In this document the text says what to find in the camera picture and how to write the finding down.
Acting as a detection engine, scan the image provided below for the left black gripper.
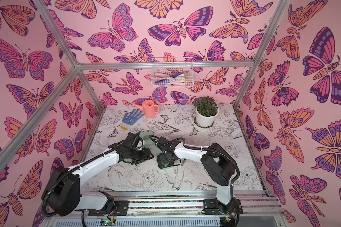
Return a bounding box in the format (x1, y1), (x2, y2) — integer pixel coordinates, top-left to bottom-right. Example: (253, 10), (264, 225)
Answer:
(129, 148), (155, 164)

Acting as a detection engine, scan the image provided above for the green case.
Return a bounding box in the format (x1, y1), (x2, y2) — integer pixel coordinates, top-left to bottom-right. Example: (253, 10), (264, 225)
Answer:
(156, 152), (181, 169)
(140, 131), (154, 148)

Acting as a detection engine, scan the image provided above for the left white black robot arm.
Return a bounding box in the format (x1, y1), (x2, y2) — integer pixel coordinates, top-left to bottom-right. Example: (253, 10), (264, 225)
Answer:
(41, 133), (154, 217)

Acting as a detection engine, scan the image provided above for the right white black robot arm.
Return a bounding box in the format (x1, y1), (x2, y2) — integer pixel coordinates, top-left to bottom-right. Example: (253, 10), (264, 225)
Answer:
(150, 135), (243, 217)

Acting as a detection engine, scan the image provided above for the blue garden glove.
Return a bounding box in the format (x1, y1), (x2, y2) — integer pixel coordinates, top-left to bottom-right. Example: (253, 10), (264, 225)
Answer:
(120, 109), (144, 130)

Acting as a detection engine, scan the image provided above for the pink watering can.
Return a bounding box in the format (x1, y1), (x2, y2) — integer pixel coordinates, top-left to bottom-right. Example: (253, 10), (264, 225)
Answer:
(132, 100), (160, 118)

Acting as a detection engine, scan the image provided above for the potted green plant white pot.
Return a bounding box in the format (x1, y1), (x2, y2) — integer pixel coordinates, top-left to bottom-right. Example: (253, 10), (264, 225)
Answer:
(194, 96), (219, 128)

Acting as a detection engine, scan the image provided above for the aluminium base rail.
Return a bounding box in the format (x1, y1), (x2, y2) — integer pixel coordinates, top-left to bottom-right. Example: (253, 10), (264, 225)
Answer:
(43, 190), (289, 227)

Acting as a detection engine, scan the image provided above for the white wire wall basket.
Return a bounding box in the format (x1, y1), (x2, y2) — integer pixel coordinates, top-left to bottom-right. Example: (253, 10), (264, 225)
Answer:
(149, 57), (195, 89)

